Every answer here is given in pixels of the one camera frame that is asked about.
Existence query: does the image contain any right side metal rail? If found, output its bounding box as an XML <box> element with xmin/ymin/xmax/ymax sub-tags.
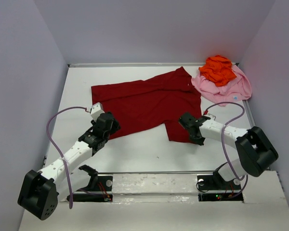
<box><xmin>244</xmin><ymin>100</ymin><xmax>272</xmax><ymax>171</ymax></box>

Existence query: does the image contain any front metal rail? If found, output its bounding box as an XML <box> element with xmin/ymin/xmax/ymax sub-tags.
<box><xmin>99</xmin><ymin>170</ymin><xmax>213</xmax><ymax>175</ymax></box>

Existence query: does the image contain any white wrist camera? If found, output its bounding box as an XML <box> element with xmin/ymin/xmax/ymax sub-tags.
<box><xmin>86</xmin><ymin>103</ymin><xmax>104</xmax><ymax>121</ymax></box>
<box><xmin>203</xmin><ymin>110</ymin><xmax>216</xmax><ymax>120</ymax></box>

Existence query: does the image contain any pink t shirt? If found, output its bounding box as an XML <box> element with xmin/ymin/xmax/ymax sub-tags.
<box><xmin>191</xmin><ymin>65</ymin><xmax>252</xmax><ymax>103</ymax></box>

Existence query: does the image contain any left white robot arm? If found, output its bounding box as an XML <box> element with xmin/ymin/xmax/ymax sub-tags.
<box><xmin>17</xmin><ymin>112</ymin><xmax>120</xmax><ymax>220</ymax></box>

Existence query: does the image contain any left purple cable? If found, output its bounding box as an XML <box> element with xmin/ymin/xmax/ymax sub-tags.
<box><xmin>46</xmin><ymin>106</ymin><xmax>111</xmax><ymax>209</ymax></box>

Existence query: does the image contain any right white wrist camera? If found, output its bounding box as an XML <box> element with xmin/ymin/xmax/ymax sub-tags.
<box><xmin>203</xmin><ymin>110</ymin><xmax>216</xmax><ymax>120</ymax></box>

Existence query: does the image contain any dark red t shirt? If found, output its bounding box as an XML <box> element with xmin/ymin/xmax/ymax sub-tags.
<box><xmin>91</xmin><ymin>67</ymin><xmax>201</xmax><ymax>142</ymax></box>

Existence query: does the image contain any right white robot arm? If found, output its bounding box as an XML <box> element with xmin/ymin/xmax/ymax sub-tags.
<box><xmin>179</xmin><ymin>113</ymin><xmax>279</xmax><ymax>190</ymax></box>

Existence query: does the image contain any metal rail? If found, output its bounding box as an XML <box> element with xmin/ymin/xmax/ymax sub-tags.
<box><xmin>244</xmin><ymin>100</ymin><xmax>272</xmax><ymax>171</ymax></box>
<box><xmin>99</xmin><ymin>170</ymin><xmax>213</xmax><ymax>175</ymax></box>

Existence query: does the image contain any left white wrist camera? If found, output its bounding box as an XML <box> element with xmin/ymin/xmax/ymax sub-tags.
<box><xmin>86</xmin><ymin>103</ymin><xmax>104</xmax><ymax>121</ymax></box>

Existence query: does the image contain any orange t shirt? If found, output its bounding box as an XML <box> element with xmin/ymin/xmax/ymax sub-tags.
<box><xmin>199</xmin><ymin>55</ymin><xmax>236</xmax><ymax>87</ymax></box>

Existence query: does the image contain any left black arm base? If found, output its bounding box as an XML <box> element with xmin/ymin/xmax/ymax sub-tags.
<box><xmin>73</xmin><ymin>175</ymin><xmax>113</xmax><ymax>203</ymax></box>

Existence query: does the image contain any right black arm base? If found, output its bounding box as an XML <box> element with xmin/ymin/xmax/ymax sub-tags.
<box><xmin>196</xmin><ymin>175</ymin><xmax>244</xmax><ymax>202</ymax></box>

